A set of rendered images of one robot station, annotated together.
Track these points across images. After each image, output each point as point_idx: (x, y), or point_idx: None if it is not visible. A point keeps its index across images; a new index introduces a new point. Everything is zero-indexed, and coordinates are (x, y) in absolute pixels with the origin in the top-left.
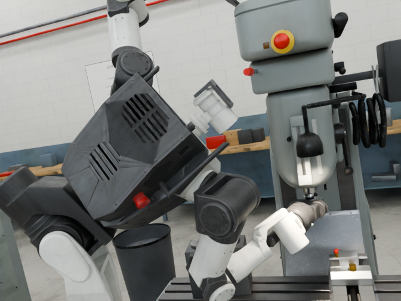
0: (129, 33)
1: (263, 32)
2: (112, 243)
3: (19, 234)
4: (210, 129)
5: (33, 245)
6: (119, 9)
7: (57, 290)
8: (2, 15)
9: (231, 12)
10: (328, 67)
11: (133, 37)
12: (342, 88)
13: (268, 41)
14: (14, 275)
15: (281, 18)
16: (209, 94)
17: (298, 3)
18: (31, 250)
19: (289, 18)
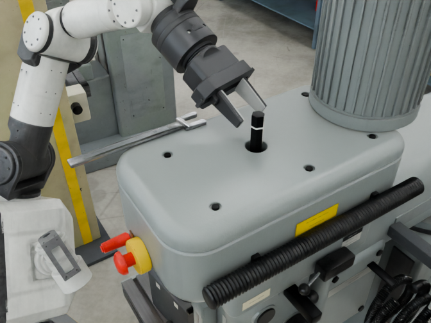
0: (25, 101)
1: (129, 220)
2: (301, 83)
3: (235, 16)
4: None
5: (236, 40)
6: (24, 59)
7: (214, 115)
8: None
9: None
10: (227, 303)
11: (30, 107)
12: (296, 306)
13: (133, 234)
14: (163, 96)
15: (142, 229)
16: (44, 254)
17: (154, 236)
18: (229, 47)
19: (147, 240)
